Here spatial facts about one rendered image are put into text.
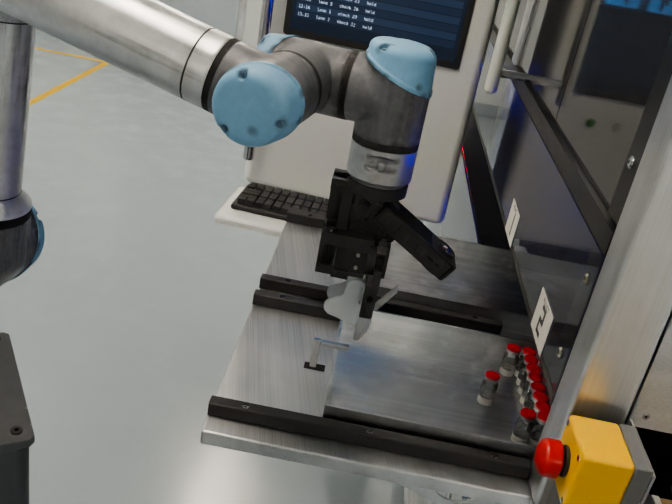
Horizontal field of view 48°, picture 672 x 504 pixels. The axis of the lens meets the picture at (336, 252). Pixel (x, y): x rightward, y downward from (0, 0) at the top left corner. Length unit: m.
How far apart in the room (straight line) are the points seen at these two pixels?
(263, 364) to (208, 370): 1.50
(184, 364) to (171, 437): 0.36
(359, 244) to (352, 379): 0.26
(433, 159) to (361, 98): 0.98
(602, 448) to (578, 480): 0.04
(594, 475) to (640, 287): 0.19
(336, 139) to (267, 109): 1.12
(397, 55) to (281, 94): 0.16
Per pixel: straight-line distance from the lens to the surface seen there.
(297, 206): 1.72
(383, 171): 0.83
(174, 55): 0.74
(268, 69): 0.70
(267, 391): 1.02
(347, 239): 0.86
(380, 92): 0.81
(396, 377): 1.09
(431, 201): 1.82
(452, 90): 1.75
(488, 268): 1.49
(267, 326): 1.15
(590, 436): 0.84
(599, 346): 0.84
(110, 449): 2.25
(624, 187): 0.86
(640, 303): 0.83
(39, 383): 2.49
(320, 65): 0.80
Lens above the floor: 1.49
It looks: 25 degrees down
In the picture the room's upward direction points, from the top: 11 degrees clockwise
